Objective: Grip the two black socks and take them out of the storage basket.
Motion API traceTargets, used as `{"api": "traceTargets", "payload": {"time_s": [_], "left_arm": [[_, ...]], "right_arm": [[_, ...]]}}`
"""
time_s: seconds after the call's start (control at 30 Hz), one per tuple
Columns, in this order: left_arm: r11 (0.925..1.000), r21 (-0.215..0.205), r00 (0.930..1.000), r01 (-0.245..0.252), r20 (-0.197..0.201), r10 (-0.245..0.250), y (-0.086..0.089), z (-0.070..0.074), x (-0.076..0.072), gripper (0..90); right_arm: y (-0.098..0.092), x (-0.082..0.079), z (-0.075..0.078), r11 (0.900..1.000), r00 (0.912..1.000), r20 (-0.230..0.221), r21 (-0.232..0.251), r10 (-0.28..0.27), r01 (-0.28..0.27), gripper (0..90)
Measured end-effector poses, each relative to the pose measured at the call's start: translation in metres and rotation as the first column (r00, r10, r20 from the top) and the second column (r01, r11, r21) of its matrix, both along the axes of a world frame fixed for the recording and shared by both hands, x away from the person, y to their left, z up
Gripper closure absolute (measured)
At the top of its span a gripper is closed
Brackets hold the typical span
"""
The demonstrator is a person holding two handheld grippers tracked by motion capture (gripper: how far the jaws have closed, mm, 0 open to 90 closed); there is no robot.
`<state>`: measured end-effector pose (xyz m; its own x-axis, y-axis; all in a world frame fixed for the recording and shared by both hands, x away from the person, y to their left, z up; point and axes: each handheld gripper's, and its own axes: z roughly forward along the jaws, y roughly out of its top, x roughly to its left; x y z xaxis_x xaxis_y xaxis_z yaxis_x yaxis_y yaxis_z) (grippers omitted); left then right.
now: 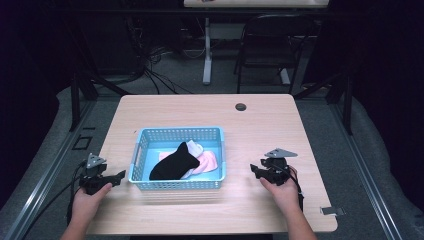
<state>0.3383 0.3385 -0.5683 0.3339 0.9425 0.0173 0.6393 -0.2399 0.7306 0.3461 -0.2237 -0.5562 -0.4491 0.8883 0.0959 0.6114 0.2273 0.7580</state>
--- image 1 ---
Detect black metal frame stand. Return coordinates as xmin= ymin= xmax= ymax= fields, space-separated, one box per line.
xmin=68 ymin=19 xmax=132 ymax=133
xmin=293 ymin=63 xmax=355 ymax=136

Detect person's left hand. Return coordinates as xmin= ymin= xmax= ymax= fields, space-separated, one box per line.
xmin=70 ymin=182 xmax=113 ymax=228

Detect black sock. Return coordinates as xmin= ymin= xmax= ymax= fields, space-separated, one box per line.
xmin=148 ymin=141 xmax=201 ymax=182

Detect person's right hand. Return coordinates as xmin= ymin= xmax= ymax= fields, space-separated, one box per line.
xmin=259 ymin=165 xmax=301 ymax=217

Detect bundle of black floor cables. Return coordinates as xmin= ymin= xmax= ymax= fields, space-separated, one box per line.
xmin=124 ymin=16 xmax=208 ymax=96

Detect pink sock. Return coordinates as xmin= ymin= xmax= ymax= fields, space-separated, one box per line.
xmin=157 ymin=149 xmax=219 ymax=176

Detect white desk with metal leg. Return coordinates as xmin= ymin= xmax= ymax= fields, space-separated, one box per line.
xmin=182 ymin=0 xmax=331 ymax=86

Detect right hand-held gripper cable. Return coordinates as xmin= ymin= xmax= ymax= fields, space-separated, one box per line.
xmin=268 ymin=161 xmax=306 ymax=212

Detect black folding chair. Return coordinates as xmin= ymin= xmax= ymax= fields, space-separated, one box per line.
xmin=233 ymin=13 xmax=318 ymax=96

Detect white sock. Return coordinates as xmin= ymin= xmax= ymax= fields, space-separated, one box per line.
xmin=179 ymin=139 xmax=205 ymax=180

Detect hand-held gripper cable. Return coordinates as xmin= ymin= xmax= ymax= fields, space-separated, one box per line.
xmin=268 ymin=161 xmax=306 ymax=212
xmin=20 ymin=160 xmax=88 ymax=240

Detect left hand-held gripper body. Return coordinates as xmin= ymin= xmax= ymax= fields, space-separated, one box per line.
xmin=79 ymin=152 xmax=115 ymax=196

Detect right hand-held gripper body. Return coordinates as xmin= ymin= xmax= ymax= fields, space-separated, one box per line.
xmin=259 ymin=147 xmax=299 ymax=187

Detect light blue plastic basket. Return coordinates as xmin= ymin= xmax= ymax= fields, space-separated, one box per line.
xmin=128 ymin=125 xmax=227 ymax=191

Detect left hand-held gripper cable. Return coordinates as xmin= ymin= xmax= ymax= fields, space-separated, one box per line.
xmin=20 ymin=160 xmax=88 ymax=240

